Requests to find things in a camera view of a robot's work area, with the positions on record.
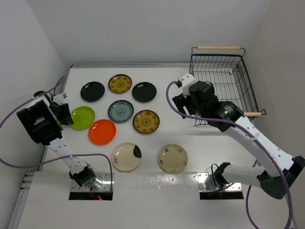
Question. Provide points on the yellow patterned plate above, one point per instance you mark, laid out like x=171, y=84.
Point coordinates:
x=146, y=122
x=120, y=83

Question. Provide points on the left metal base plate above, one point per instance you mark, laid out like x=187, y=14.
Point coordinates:
x=103, y=183

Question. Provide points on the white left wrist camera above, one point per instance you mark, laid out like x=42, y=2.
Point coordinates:
x=60, y=98

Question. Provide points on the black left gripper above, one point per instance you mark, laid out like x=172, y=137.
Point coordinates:
x=66, y=118

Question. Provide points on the glossy black plate left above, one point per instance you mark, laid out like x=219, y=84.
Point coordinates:
x=92, y=91

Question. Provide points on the yellow patterned plate front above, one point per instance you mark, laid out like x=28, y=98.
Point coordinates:
x=146, y=122

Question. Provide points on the cream floral plate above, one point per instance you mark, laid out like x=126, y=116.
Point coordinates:
x=172, y=158

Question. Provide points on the glossy black plate right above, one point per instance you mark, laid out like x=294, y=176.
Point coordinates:
x=144, y=92

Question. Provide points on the orange plate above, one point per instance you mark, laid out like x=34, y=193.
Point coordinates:
x=102, y=132

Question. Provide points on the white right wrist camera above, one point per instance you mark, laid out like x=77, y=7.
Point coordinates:
x=186, y=81

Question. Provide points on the black wire dish rack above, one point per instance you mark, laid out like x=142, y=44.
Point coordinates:
x=225, y=68

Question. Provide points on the blue floral plate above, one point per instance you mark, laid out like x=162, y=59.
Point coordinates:
x=120, y=111

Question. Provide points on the cream plate with black patch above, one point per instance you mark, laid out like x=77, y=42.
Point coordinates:
x=126, y=157

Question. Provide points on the lime green plate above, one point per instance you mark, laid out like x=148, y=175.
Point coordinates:
x=83, y=117

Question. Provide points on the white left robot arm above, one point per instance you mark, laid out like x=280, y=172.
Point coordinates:
x=43, y=120

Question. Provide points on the yellow patterned plate rear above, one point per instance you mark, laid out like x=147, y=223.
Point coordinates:
x=120, y=83

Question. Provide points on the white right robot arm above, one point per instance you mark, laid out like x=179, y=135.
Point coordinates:
x=278, y=169

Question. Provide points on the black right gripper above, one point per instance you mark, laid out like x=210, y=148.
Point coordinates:
x=180, y=101

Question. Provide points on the glossy black plate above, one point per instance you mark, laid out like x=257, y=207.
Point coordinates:
x=92, y=91
x=144, y=92

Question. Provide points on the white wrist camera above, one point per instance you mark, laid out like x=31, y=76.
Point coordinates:
x=186, y=81
x=60, y=98

